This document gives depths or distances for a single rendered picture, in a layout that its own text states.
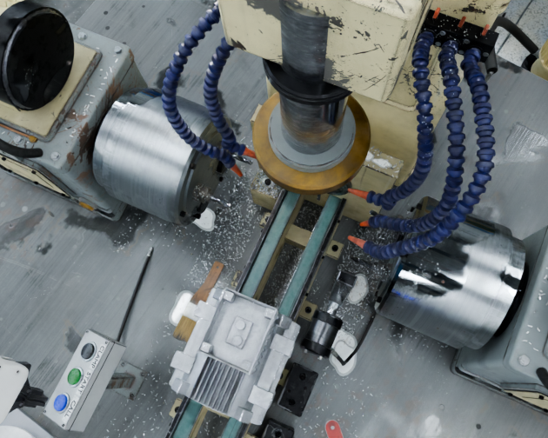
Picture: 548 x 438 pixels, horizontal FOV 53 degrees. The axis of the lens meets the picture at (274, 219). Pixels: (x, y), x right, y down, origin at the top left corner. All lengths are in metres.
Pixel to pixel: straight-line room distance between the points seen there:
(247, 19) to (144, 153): 0.53
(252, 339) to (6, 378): 0.40
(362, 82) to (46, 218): 1.06
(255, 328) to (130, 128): 0.44
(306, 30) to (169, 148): 0.56
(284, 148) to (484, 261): 0.41
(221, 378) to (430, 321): 0.38
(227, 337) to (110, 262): 0.51
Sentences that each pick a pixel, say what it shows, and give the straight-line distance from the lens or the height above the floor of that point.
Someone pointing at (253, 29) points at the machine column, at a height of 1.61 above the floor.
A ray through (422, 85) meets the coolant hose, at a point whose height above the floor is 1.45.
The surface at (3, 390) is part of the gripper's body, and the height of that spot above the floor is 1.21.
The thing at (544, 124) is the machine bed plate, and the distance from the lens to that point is 1.57.
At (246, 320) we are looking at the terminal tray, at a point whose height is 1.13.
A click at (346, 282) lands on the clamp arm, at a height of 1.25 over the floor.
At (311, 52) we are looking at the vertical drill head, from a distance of 0.57.
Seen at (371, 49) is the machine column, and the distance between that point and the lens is 0.54.
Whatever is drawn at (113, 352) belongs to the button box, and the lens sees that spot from 1.09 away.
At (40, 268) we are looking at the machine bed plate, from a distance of 1.46.
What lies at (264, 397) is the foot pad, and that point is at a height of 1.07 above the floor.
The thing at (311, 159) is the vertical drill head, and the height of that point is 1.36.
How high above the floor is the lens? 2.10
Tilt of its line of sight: 74 degrees down
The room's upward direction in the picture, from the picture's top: 9 degrees counter-clockwise
